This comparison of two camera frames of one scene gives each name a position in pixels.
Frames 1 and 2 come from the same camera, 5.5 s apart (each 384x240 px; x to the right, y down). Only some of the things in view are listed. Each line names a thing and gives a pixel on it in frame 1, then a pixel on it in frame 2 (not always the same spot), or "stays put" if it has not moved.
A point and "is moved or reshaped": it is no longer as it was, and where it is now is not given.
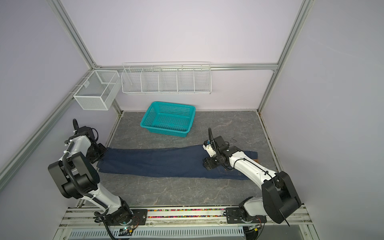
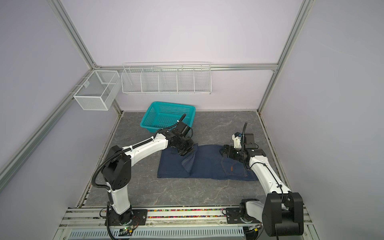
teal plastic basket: [169, 118] stays put
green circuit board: [126, 231] stays put
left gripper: [103, 150] → [191, 144]
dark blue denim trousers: [183, 161] is moved or reshaped
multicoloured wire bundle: [175, 210] stays put
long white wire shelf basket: [164, 78] stays put
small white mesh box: [98, 91] stays put
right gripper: [208, 162] → [226, 148]
